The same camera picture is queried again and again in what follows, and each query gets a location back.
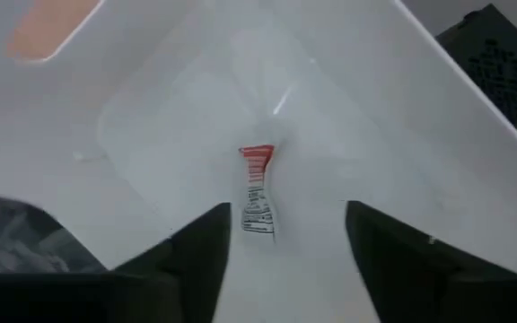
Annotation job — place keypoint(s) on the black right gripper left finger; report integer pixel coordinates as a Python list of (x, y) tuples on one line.
[(173, 291)]

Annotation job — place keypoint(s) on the red white ointment packet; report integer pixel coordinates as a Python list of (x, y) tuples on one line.
[(258, 215)]

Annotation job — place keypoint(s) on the white plastic bin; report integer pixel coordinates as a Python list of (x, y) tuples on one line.
[(151, 134)]

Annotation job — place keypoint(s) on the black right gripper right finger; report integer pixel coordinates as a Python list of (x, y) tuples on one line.
[(420, 291)]

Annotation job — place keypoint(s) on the black perforated metal box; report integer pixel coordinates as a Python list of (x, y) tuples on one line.
[(501, 67)]

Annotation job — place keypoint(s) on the dark translucent plastic bin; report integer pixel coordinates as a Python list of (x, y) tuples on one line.
[(70, 255)]

